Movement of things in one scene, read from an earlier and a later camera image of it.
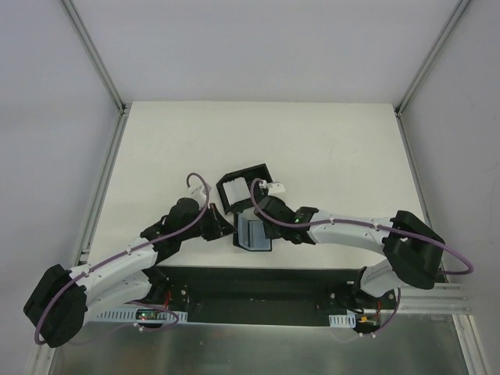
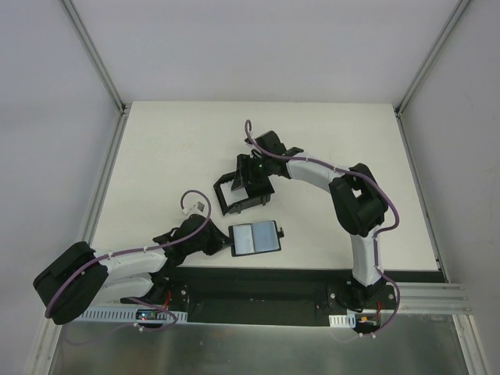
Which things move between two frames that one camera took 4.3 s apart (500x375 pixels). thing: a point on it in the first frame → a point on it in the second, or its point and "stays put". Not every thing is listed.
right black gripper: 264,207 → 252,187
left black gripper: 213,225 → 218,240
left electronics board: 151,315 stays put
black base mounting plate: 257,296 stays put
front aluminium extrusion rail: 443,298 stays put
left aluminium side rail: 104,187 stays put
